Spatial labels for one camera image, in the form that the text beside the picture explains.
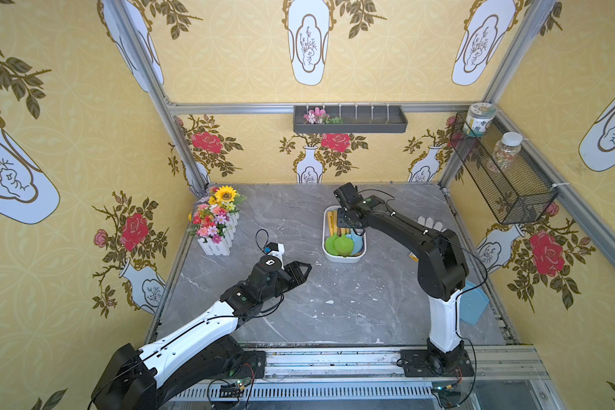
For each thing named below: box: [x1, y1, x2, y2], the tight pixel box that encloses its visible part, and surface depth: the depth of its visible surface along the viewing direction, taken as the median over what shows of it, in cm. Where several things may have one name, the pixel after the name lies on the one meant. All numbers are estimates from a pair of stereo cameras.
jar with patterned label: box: [462, 101, 498, 138], surface depth 87 cm
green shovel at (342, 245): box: [333, 227, 355, 258], surface depth 97 cm
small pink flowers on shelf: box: [303, 106, 343, 125], surface depth 89 cm
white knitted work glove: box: [416, 215, 447, 233], surface depth 108 cm
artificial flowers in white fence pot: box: [186, 185, 247, 256], surface depth 93 cm
